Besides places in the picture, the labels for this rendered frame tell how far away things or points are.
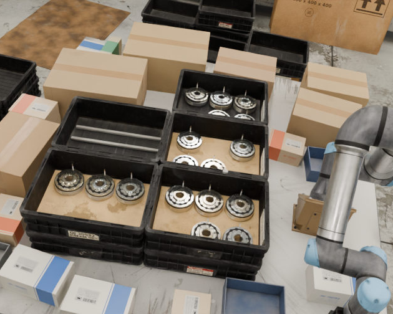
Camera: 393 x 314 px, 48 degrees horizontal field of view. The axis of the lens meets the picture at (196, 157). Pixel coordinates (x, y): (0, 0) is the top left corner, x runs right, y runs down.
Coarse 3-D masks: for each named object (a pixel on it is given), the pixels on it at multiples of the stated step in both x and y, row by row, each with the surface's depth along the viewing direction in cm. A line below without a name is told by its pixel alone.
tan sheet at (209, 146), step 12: (204, 144) 183; (216, 144) 184; (228, 144) 185; (168, 156) 176; (192, 156) 178; (204, 156) 178; (216, 156) 179; (228, 156) 180; (228, 168) 175; (240, 168) 176; (252, 168) 177
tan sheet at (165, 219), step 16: (160, 192) 163; (160, 208) 158; (192, 208) 160; (224, 208) 161; (256, 208) 163; (160, 224) 154; (176, 224) 154; (192, 224) 155; (224, 224) 156; (256, 224) 158; (256, 240) 153
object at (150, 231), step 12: (180, 168) 159; (192, 168) 160; (156, 180) 154; (252, 180) 159; (264, 180) 160; (156, 192) 150; (264, 192) 156; (264, 204) 152; (264, 216) 149; (180, 240) 141; (192, 240) 140; (204, 240) 139; (216, 240) 140; (228, 240) 140; (264, 252) 141
